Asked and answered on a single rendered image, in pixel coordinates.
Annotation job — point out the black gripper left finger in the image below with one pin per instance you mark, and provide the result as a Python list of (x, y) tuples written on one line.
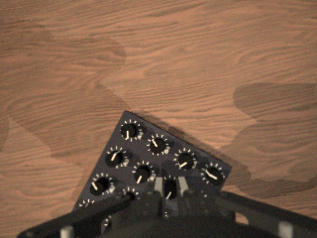
[(86, 222)]

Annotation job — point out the dark grey knob box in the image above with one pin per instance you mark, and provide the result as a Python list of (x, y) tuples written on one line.
[(143, 153)]

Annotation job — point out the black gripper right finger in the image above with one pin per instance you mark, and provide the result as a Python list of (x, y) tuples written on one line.
[(225, 204)]

